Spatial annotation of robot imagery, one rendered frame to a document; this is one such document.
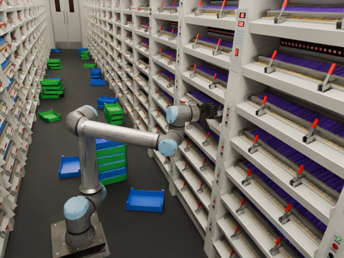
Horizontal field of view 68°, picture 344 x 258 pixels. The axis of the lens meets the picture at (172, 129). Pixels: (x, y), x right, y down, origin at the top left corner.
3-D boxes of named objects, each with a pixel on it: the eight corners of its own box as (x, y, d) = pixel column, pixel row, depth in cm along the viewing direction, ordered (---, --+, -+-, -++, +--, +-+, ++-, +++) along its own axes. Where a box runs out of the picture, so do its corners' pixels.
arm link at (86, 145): (76, 211, 178) (63, 109, 147) (89, 196, 193) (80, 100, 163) (96, 216, 174) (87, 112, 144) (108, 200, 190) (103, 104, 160)
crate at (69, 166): (81, 176, 254) (80, 169, 251) (59, 178, 249) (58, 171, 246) (82, 160, 280) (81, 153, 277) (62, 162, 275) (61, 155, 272)
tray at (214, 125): (221, 137, 146) (219, 124, 142) (179, 103, 197) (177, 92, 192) (251, 124, 150) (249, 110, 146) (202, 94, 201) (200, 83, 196)
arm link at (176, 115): (164, 120, 144) (166, 103, 139) (185, 119, 148) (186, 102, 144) (170, 127, 136) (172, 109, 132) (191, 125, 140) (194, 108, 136)
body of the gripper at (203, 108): (220, 105, 143) (200, 106, 138) (217, 120, 146) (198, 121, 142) (213, 101, 149) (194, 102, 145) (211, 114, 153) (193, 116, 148)
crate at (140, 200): (126, 210, 215) (126, 202, 211) (130, 194, 233) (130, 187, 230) (162, 212, 215) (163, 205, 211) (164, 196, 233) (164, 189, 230)
